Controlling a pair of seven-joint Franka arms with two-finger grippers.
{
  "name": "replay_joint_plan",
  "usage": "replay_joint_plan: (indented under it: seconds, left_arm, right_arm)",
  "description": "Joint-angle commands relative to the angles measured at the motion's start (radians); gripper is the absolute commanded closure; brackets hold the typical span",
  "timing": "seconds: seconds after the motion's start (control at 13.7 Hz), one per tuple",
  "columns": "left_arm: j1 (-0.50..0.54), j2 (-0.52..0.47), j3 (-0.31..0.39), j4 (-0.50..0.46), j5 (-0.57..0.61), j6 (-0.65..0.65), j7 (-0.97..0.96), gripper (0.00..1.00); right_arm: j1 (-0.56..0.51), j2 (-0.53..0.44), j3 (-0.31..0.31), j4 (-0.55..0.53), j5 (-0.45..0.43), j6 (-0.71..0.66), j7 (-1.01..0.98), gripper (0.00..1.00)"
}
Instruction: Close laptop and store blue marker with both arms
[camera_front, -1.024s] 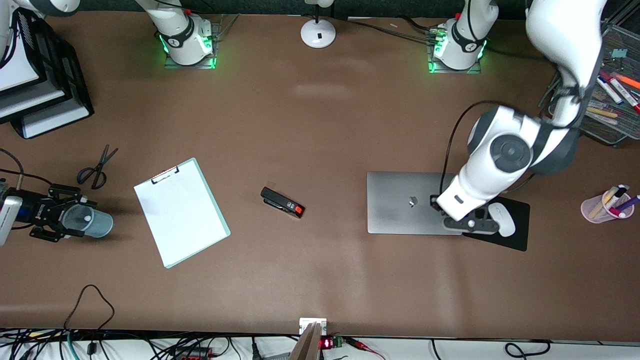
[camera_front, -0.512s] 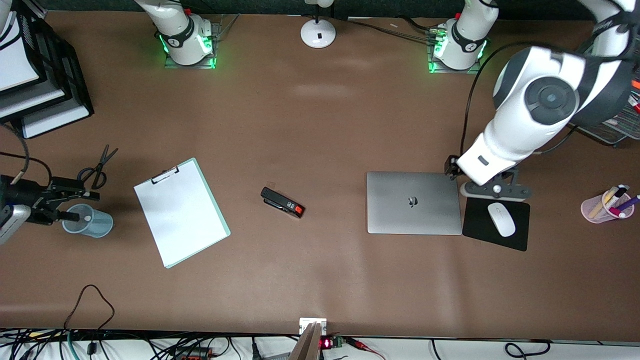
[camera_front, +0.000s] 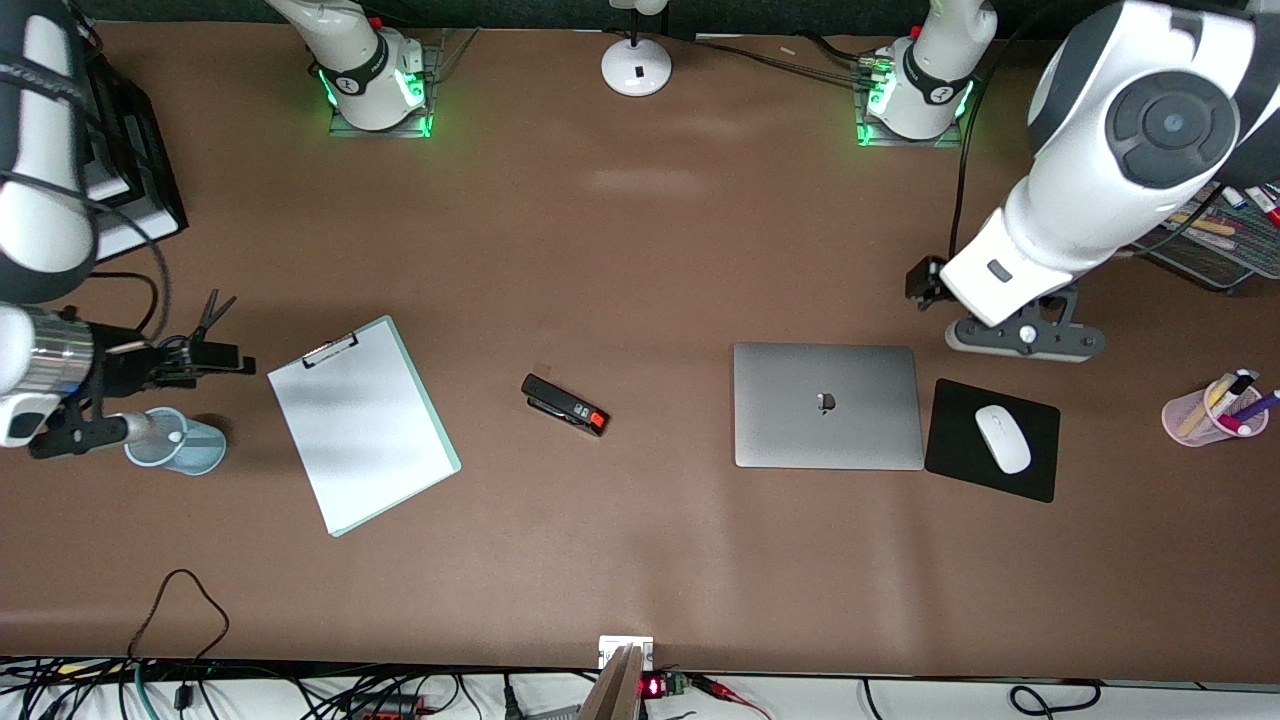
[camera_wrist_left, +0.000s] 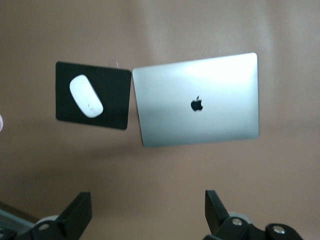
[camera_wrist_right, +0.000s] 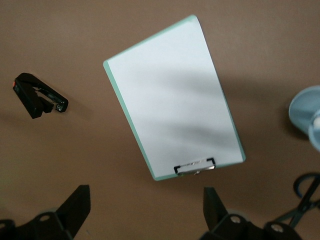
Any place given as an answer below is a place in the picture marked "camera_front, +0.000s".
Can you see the translucent pink pen cup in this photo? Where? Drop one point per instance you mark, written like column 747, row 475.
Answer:
column 1175, row 415

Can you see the white desk lamp stand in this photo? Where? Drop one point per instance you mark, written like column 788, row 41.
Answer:
column 636, row 75

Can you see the black stapler with red end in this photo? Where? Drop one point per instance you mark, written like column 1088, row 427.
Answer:
column 560, row 402

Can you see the white marker with red cap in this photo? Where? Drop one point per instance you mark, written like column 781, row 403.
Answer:
column 1265, row 203

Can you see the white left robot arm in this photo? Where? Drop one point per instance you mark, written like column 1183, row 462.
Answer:
column 1100, row 180

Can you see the white wall socket box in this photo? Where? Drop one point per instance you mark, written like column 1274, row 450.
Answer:
column 612, row 648

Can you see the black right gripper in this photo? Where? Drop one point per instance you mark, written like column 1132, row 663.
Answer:
column 122, row 369

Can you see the grey wooden post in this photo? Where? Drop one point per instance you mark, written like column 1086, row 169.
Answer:
column 615, row 695

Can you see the silver laptop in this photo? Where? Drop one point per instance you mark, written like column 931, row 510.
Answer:
column 828, row 405

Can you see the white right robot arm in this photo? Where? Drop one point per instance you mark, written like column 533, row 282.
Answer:
column 40, row 240

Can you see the flat wooden stick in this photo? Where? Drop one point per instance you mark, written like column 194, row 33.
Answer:
column 1210, row 225

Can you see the white marker with black cap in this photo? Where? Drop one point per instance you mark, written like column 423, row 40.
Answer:
column 1235, row 385

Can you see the black and blue scissors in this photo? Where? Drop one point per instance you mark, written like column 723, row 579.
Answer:
column 208, row 320

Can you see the teal clipboard with metal clip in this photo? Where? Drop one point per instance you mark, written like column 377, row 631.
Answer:
column 330, row 350

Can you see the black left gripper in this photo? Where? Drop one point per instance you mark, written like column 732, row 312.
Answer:
column 924, row 280

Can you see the white paper sheet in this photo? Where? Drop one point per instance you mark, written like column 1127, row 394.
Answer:
column 360, row 430

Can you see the white computer mouse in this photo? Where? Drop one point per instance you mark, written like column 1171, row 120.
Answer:
column 1003, row 440

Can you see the red LED display module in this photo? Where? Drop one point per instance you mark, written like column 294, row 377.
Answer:
column 652, row 687

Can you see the black power strip red switches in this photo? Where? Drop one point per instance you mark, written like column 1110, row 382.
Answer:
column 385, row 708

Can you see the black mouse pad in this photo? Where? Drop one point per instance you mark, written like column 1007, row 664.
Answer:
column 950, row 450

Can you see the light blue mesh pen cup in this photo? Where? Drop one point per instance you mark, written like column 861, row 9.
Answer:
column 205, row 450

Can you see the purple marker pen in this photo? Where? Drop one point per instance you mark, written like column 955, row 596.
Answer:
column 1262, row 404

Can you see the black document tray with paper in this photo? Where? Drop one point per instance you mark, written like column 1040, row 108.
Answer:
column 150, row 150

